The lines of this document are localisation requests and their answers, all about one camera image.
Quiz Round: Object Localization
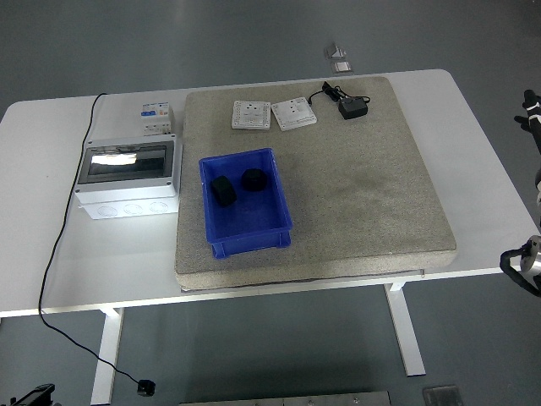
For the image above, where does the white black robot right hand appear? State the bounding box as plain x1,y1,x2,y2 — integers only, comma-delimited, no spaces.
513,88,541,204

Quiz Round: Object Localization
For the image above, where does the white smooth socket panel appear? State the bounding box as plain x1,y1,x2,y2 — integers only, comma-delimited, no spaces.
270,96,318,133

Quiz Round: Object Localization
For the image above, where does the grey electrical distribution box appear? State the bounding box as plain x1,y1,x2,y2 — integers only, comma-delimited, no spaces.
74,134,183,221

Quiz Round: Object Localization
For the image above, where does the white blue circuit breaker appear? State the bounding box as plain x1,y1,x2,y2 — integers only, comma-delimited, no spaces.
139,102,175,137

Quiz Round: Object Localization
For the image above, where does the blue plastic box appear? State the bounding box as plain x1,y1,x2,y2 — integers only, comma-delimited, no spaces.
198,146,293,260

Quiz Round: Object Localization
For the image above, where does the white ribbed socket panel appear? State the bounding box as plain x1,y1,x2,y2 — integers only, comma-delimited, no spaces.
230,100,272,132

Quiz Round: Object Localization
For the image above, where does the grey-brown mat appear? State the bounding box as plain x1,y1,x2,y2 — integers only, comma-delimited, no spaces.
173,75,461,293

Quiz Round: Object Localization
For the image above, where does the black power adapter with cord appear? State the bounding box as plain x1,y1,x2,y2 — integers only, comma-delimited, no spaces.
307,80,371,121

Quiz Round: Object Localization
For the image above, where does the small grey floor plate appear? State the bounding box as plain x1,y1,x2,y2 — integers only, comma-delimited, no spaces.
422,385,462,406

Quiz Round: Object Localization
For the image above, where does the grey metal plate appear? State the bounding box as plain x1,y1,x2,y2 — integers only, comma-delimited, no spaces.
179,390,392,406

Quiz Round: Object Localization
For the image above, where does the white table leg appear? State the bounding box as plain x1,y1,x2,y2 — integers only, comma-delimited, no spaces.
90,307,125,405
383,282,427,378

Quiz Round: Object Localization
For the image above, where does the long black cable with plug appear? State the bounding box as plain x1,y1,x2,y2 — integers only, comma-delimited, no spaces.
37,91,156,398

